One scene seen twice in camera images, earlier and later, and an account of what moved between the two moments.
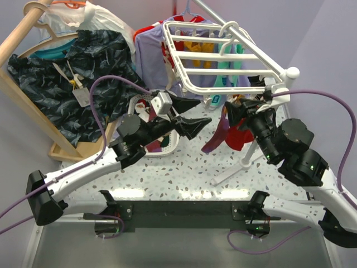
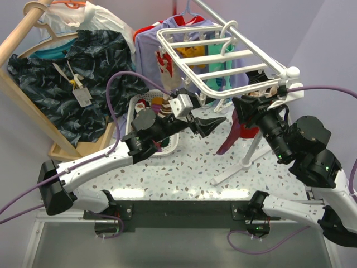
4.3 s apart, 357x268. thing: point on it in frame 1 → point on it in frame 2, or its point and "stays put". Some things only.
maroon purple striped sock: x=221 y=134 → x=234 y=137
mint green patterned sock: x=221 y=80 → x=214 y=49
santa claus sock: x=141 y=105 stays put
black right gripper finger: x=235 y=111 → x=246 y=106
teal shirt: x=57 y=53 stays put
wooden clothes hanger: x=44 y=26 stays put
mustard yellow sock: x=207 y=47 → x=199 y=51
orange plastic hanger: x=72 y=4 stays put
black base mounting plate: x=189 y=214 stays put
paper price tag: x=83 y=96 stays put
